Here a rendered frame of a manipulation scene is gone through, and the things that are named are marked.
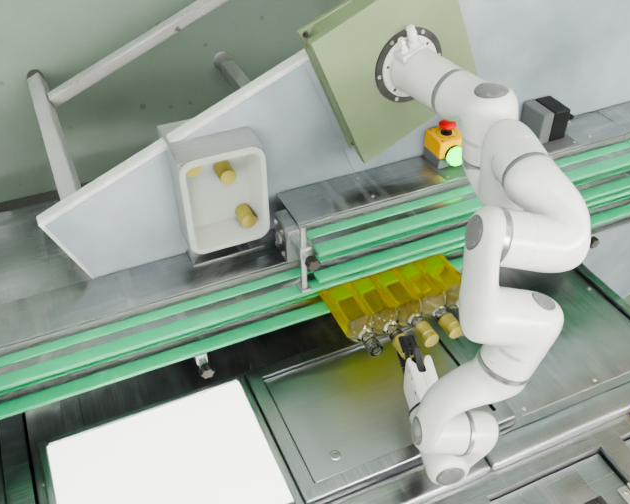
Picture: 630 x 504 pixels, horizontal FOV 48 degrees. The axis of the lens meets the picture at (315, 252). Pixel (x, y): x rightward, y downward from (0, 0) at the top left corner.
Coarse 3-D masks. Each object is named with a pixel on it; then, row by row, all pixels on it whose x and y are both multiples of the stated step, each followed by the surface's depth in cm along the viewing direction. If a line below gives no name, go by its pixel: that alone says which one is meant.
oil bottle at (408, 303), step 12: (384, 276) 153; (396, 276) 153; (384, 288) 150; (396, 288) 150; (408, 288) 150; (396, 300) 147; (408, 300) 147; (420, 300) 147; (408, 312) 145; (420, 312) 147; (408, 324) 147
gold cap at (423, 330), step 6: (420, 324) 143; (426, 324) 143; (414, 330) 144; (420, 330) 143; (426, 330) 142; (432, 330) 142; (420, 336) 142; (426, 336) 141; (432, 336) 141; (438, 336) 142; (426, 342) 141; (432, 342) 142
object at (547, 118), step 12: (528, 108) 169; (540, 108) 167; (552, 108) 167; (564, 108) 167; (528, 120) 170; (540, 120) 166; (552, 120) 166; (564, 120) 168; (540, 132) 167; (552, 132) 169; (564, 132) 171
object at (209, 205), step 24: (240, 168) 145; (264, 168) 139; (192, 192) 144; (216, 192) 146; (240, 192) 149; (264, 192) 143; (192, 216) 148; (216, 216) 150; (264, 216) 147; (192, 240) 142; (216, 240) 147; (240, 240) 148
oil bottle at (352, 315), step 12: (336, 288) 150; (348, 288) 150; (324, 300) 153; (336, 300) 147; (348, 300) 147; (360, 300) 147; (336, 312) 148; (348, 312) 144; (360, 312) 144; (348, 324) 143; (360, 324) 142; (372, 324) 143; (348, 336) 145
